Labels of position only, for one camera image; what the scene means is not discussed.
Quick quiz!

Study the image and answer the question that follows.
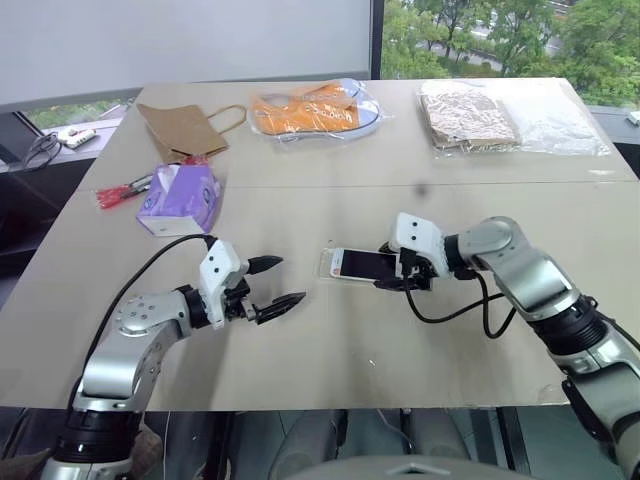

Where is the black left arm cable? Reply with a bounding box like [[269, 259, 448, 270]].
[[67, 232, 217, 412]]

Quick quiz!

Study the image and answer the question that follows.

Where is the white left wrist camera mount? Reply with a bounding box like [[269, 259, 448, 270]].
[[198, 239, 250, 331]]

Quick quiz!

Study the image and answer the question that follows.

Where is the purple tissue box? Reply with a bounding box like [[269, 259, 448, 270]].
[[135, 163, 223, 238]]

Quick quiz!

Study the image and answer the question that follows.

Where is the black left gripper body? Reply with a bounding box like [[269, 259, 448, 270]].
[[223, 259, 262, 326]]

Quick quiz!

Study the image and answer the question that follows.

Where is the orange item in plastic bag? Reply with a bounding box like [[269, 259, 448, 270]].
[[246, 78, 390, 147]]

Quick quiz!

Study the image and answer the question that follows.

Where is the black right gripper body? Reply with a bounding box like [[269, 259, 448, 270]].
[[398, 248, 440, 292]]

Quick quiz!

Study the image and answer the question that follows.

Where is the clear plastic bag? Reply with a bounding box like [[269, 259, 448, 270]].
[[415, 78, 613, 161]]

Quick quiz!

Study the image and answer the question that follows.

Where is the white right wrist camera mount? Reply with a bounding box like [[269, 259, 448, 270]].
[[389, 212, 452, 279]]

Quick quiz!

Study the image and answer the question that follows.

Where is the red packaged pen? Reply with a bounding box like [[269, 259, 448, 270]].
[[94, 181, 137, 212]]

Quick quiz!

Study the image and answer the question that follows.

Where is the dark window post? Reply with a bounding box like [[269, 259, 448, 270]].
[[369, 0, 386, 81]]

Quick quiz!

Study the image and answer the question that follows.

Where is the grey coiled cable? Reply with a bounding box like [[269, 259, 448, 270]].
[[21, 131, 64, 174]]

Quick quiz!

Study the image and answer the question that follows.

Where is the black table leg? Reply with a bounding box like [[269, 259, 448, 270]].
[[493, 406, 532, 480]]

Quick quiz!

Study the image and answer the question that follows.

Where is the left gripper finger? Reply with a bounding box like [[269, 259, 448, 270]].
[[247, 254, 286, 276], [254, 291, 307, 327]]

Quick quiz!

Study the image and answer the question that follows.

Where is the white power strip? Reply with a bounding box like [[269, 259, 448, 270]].
[[55, 126, 98, 150]]

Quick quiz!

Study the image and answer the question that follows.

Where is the brown paper bag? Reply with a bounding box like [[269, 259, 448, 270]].
[[135, 102, 248, 166]]

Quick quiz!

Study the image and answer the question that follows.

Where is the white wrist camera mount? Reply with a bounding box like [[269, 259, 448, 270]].
[[198, 239, 250, 331], [389, 212, 452, 279]]

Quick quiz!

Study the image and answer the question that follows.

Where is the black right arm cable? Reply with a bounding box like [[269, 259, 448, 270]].
[[403, 248, 517, 340]]

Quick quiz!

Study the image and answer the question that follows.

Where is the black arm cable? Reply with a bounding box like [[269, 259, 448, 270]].
[[403, 248, 517, 340], [67, 232, 217, 412]]

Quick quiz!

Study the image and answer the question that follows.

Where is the clear plastic phone case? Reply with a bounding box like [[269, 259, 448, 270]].
[[317, 245, 351, 283]]

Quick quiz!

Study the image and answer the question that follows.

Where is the white roller blind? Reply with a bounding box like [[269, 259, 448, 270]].
[[0, 0, 374, 114]]

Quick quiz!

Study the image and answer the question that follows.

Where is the white smartphone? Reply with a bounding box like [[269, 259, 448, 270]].
[[329, 247, 404, 285]]

